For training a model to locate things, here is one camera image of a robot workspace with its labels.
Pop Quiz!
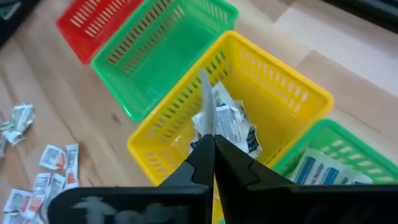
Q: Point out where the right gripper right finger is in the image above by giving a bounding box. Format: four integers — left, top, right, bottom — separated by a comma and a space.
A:
213, 133, 296, 224

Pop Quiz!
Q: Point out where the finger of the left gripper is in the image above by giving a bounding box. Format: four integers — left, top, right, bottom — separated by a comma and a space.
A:
0, 0, 41, 47

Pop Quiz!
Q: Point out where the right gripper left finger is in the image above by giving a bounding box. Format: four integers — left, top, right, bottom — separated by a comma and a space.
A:
160, 133, 216, 224

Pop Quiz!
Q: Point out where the small grey printed packet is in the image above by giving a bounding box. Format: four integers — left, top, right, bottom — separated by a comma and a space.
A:
214, 104, 249, 144
190, 111, 206, 150
242, 124, 262, 158
198, 68, 219, 138
213, 81, 242, 108

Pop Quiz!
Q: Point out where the fingertip fabric bandage pack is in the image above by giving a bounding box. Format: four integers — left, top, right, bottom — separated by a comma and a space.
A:
329, 167, 374, 186
285, 147, 340, 185

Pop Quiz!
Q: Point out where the red plastic basket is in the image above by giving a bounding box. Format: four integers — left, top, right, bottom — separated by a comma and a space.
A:
55, 0, 144, 65

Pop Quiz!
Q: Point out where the yellow plastic basket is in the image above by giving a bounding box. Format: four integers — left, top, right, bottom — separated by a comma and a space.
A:
126, 30, 335, 224

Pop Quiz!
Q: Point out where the small green printed packet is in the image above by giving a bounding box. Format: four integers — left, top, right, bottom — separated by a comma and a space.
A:
11, 103, 36, 133
1, 129, 27, 146

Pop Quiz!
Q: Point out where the green plastic basket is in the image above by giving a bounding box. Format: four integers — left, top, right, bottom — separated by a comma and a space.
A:
90, 0, 239, 123
270, 119, 398, 187

